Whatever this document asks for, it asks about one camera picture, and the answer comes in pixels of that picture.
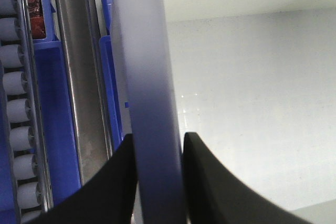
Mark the white plastic tote bin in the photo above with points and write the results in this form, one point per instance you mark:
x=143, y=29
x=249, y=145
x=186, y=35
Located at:
x=255, y=79

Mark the left white roller track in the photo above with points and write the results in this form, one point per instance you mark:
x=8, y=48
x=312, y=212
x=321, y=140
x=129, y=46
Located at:
x=21, y=115

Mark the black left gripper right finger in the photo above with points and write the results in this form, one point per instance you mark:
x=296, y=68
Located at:
x=215, y=195

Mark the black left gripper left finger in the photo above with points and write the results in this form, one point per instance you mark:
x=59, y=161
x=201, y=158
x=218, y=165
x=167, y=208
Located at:
x=108, y=197

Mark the blue bin far left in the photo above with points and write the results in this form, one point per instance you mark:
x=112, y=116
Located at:
x=55, y=113

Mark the metal shelf side rail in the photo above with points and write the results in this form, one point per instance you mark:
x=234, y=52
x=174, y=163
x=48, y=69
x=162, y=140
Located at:
x=81, y=26

